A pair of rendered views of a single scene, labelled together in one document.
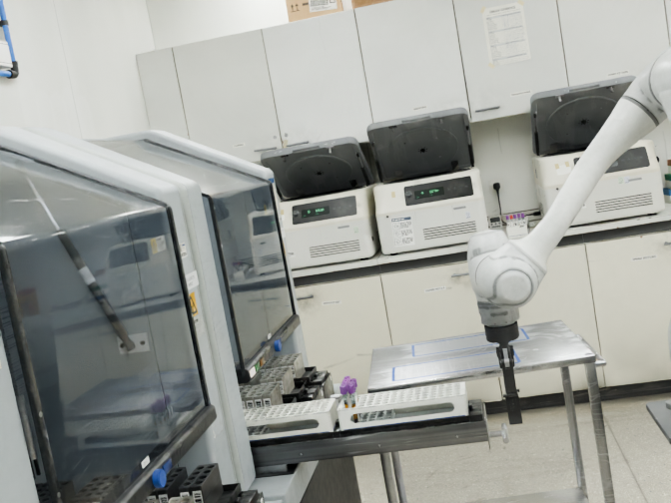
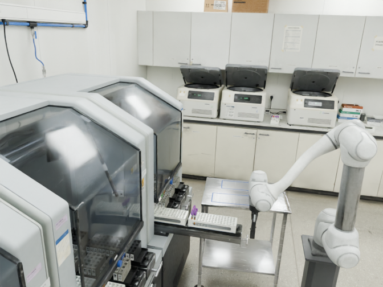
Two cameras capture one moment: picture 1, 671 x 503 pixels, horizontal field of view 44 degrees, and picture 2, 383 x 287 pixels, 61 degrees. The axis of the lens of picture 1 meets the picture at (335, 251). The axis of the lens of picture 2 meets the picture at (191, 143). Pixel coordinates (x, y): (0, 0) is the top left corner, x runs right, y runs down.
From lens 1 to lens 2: 0.55 m
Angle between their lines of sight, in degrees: 13
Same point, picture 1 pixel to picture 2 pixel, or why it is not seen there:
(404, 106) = (243, 58)
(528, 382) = not seen: hidden behind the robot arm
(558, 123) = (302, 80)
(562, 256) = (289, 135)
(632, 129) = (326, 150)
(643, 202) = (326, 122)
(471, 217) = (258, 112)
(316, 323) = (188, 138)
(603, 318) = not seen: hidden behind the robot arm
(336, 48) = (220, 28)
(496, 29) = (289, 36)
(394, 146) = (235, 74)
